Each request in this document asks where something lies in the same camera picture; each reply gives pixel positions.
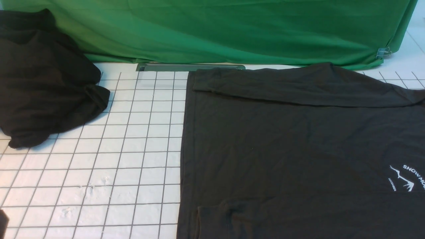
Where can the black crumpled garment pile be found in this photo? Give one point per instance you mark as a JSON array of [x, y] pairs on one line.
[[47, 85]]

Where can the silver binder clip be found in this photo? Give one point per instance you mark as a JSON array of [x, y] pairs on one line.
[[383, 52]]

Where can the green backdrop cloth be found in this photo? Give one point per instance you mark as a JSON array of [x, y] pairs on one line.
[[347, 33]]

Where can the gray long-sleeved shirt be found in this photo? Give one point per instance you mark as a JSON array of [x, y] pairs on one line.
[[318, 152]]

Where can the gray metal bar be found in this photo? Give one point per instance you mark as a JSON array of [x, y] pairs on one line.
[[168, 67]]

